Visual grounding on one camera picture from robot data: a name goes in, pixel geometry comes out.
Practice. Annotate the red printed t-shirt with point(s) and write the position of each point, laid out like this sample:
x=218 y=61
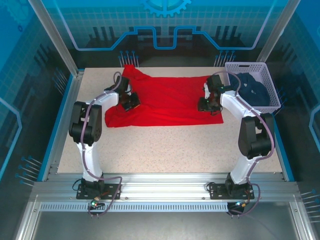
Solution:
x=170 y=105

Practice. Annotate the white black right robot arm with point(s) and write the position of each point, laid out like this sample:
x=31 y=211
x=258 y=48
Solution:
x=243 y=167

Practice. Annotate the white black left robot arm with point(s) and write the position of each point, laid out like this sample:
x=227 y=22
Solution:
x=90 y=160

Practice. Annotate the navy blue garment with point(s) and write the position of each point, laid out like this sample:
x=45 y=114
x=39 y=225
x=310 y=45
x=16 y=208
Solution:
x=255 y=92

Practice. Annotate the lavender plastic basket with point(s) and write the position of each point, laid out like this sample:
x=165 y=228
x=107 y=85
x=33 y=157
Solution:
x=272 y=90

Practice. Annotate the blue table edge trim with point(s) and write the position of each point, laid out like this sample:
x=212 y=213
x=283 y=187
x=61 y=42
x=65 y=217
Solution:
x=50 y=155
x=287 y=170

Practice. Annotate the small lit electronics module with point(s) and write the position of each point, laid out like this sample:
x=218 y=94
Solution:
x=240 y=204
x=94 y=203

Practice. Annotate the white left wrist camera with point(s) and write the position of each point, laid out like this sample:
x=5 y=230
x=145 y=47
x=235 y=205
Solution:
x=129 y=89

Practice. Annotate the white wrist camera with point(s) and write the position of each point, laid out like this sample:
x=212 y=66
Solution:
x=206 y=91
x=129 y=89

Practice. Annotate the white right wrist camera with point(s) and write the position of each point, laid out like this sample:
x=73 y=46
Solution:
x=206 y=91

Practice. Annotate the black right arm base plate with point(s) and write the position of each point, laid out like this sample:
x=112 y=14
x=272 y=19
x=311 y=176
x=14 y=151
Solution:
x=217 y=191

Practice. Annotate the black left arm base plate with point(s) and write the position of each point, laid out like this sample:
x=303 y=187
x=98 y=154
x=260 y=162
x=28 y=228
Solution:
x=113 y=187

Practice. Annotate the aluminium front frame rail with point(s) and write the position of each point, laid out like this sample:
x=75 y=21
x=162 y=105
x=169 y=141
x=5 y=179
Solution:
x=162 y=185

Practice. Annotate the aluminium table side rail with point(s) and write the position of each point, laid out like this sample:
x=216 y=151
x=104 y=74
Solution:
x=56 y=162

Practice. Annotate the aluminium enclosure post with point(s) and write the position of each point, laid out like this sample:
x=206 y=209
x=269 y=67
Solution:
x=57 y=37
x=277 y=32

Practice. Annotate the aluminium lower frame bar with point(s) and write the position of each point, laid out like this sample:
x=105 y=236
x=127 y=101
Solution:
x=26 y=225
x=303 y=225

